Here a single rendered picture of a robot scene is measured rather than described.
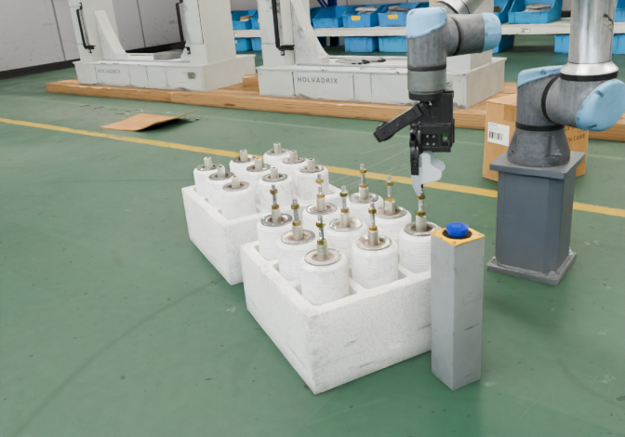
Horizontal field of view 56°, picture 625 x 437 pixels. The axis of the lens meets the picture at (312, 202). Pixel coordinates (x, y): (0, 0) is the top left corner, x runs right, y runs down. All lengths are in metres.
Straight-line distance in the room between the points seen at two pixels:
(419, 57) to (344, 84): 2.41
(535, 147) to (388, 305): 0.57
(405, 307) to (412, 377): 0.14
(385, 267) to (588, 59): 0.62
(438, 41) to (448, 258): 0.40
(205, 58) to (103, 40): 1.33
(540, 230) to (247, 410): 0.84
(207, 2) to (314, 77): 1.11
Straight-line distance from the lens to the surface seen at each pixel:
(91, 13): 5.49
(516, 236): 1.61
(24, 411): 1.39
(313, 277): 1.15
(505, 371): 1.30
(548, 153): 1.55
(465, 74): 3.16
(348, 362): 1.22
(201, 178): 1.82
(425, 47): 1.15
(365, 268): 1.20
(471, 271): 1.12
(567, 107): 1.43
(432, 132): 1.18
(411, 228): 1.29
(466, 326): 1.17
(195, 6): 4.36
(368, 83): 3.45
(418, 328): 1.28
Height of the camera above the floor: 0.77
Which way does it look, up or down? 21 degrees down
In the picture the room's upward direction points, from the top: 5 degrees counter-clockwise
